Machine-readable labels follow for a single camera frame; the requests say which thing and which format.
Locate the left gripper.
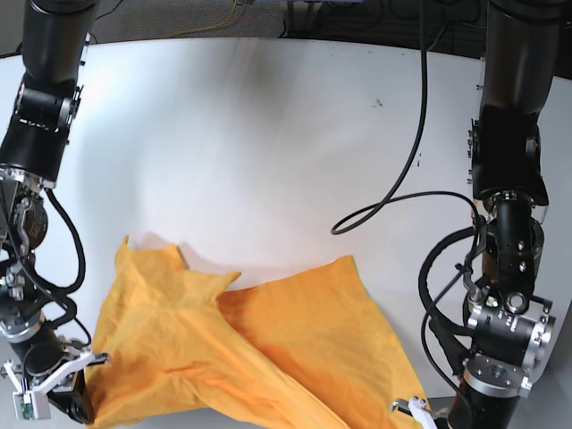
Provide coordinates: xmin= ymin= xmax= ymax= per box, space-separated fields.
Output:
xmin=391 ymin=361 xmax=532 ymax=429

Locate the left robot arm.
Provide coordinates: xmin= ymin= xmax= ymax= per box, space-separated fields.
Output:
xmin=392 ymin=1 xmax=571 ymax=428

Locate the yellow cable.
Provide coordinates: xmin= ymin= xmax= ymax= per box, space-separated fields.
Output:
xmin=163 ymin=0 xmax=238 ymax=40

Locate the orange t-shirt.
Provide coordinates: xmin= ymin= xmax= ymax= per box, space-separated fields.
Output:
xmin=87 ymin=242 xmax=424 ymax=428

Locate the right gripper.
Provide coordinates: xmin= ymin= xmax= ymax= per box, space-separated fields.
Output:
xmin=2 ymin=341 xmax=110 ymax=424

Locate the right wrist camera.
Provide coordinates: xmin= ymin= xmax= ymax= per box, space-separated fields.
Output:
xmin=13 ymin=391 xmax=51 ymax=421

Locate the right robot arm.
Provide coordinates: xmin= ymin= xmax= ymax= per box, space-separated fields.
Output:
xmin=1 ymin=1 xmax=108 ymax=425

